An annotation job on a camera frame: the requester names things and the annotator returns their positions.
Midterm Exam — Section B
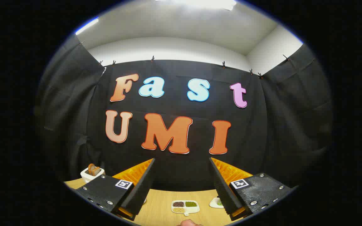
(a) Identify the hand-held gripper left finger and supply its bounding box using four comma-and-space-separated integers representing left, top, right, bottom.
76, 158, 156, 221

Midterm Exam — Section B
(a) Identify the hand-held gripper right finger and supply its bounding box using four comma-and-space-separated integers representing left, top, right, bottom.
209, 157, 294, 221

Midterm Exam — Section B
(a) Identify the small white dish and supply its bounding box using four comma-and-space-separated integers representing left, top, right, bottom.
209, 197, 224, 209

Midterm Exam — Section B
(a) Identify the white divided tray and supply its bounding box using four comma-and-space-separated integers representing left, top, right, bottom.
171, 200, 200, 216

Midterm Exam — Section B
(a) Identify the white toaster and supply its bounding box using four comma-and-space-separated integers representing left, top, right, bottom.
80, 167, 105, 183

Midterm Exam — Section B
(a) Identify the long ceiling light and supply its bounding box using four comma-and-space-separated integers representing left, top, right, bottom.
75, 17, 99, 35

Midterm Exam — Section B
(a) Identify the wide ceiling light panel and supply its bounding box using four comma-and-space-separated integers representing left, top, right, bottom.
155, 0, 237, 11

